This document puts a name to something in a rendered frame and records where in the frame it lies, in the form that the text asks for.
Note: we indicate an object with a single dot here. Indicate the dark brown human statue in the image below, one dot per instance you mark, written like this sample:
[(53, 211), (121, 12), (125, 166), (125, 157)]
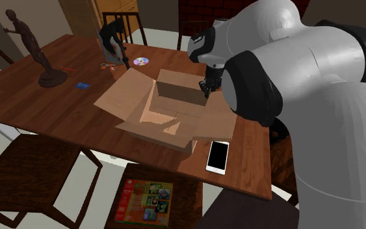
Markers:
[(32, 44)]

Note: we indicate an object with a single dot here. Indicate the red pencil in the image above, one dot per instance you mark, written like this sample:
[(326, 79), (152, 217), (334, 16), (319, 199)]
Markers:
[(66, 68)]

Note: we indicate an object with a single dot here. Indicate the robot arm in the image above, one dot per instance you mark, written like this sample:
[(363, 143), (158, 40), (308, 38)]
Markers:
[(328, 95)]

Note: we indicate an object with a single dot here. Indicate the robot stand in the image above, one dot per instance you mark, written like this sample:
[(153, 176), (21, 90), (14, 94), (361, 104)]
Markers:
[(249, 212)]

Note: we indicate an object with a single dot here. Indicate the small orange key bunch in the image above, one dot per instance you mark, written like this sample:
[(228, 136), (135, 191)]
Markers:
[(108, 66)]

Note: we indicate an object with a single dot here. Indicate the white smartphone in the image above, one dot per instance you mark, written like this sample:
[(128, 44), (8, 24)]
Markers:
[(217, 157)]

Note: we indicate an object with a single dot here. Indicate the blue card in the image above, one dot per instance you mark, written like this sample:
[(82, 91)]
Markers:
[(82, 85)]

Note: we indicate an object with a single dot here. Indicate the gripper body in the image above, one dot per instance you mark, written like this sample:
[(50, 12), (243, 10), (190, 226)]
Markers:
[(213, 77)]

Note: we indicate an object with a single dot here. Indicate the wooden cabinet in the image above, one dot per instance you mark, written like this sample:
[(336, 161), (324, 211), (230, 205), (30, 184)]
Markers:
[(84, 16)]

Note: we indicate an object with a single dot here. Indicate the wooden dining table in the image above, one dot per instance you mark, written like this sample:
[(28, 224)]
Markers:
[(43, 104)]

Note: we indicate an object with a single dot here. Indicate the open cardboard box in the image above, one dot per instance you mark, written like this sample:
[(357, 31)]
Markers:
[(182, 126)]

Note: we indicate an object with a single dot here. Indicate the colourful game box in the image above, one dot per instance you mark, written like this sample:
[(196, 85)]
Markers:
[(143, 203)]

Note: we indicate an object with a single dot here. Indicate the shiny compact disc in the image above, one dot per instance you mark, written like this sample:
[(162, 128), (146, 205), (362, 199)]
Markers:
[(141, 61)]

